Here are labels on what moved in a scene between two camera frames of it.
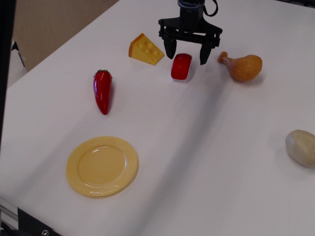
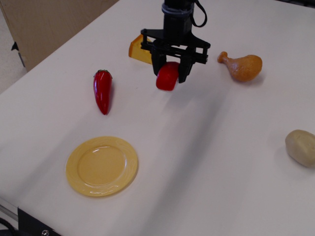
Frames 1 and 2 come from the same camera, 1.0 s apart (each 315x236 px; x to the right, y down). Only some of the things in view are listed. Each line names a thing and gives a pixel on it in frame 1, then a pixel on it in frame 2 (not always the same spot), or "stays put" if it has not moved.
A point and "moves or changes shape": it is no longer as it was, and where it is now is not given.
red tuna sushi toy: x=181 y=66 moves or changes shape
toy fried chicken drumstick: x=244 y=69 stays put
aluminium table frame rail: x=9 y=214 stays put
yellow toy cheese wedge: x=142 y=48 stays put
